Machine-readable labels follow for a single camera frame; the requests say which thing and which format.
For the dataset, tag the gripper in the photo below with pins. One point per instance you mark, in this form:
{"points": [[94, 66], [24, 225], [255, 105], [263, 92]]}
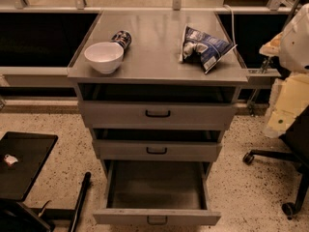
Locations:
{"points": [[294, 50]]}

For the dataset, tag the blue chip bag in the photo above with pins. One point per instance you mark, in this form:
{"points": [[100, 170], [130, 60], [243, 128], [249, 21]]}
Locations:
{"points": [[203, 48]]}

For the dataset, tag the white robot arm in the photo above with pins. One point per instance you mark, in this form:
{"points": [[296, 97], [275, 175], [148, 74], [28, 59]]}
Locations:
{"points": [[289, 97]]}

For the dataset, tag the grey drawer cabinet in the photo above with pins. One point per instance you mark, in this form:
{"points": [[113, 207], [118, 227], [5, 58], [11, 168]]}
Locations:
{"points": [[153, 56]]}

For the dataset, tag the top grey drawer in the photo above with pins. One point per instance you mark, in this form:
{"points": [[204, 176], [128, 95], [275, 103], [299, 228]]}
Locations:
{"points": [[163, 107]]}

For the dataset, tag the grey drawer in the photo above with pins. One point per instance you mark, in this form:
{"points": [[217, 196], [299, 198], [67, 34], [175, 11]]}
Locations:
{"points": [[156, 193], [170, 145], [163, 107]]}

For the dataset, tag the middle grey drawer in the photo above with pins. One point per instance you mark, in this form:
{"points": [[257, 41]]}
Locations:
{"points": [[170, 145]]}

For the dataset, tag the bottom grey drawer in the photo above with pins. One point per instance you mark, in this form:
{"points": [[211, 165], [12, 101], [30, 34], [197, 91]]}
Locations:
{"points": [[156, 193]]}

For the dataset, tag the dark soda can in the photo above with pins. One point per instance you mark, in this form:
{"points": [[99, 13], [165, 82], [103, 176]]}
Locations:
{"points": [[123, 38]]}

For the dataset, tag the white bowl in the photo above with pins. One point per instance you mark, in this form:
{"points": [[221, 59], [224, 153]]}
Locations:
{"points": [[104, 57]]}

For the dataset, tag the black pole on floor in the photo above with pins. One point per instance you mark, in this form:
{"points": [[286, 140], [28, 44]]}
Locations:
{"points": [[79, 203]]}

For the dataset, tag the black laptop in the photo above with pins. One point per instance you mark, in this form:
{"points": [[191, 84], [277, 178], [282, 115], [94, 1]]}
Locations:
{"points": [[22, 156]]}

